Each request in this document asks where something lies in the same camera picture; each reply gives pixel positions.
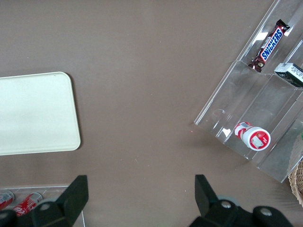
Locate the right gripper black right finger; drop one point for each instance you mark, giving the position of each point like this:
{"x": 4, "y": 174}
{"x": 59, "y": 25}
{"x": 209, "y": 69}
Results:
{"x": 208, "y": 208}

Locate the Snickers chocolate bar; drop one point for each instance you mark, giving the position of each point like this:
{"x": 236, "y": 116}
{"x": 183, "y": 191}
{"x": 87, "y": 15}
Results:
{"x": 270, "y": 45}

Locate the clear acrylic can holder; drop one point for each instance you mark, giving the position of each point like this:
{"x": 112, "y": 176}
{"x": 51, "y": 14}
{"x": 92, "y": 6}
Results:
{"x": 23, "y": 189}

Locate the woven wicker basket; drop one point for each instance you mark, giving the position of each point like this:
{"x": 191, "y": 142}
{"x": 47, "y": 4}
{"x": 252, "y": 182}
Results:
{"x": 297, "y": 182}

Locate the red cola can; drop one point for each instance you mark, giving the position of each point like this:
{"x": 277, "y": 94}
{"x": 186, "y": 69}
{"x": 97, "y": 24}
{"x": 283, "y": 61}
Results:
{"x": 5, "y": 199}
{"x": 27, "y": 203}

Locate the green white small box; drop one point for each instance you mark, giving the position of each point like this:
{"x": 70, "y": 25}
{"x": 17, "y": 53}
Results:
{"x": 292, "y": 73}

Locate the clear acrylic display stand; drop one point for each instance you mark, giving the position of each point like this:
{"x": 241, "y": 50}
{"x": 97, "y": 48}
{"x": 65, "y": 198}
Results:
{"x": 243, "y": 94}

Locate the red and white yogurt cup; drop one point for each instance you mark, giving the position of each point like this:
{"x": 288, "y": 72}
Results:
{"x": 254, "y": 138}

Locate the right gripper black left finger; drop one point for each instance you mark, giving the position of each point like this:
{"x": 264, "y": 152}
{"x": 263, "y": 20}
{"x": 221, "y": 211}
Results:
{"x": 68, "y": 203}

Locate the cream plastic tray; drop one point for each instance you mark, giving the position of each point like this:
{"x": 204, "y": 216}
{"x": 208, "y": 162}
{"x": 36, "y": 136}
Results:
{"x": 35, "y": 113}

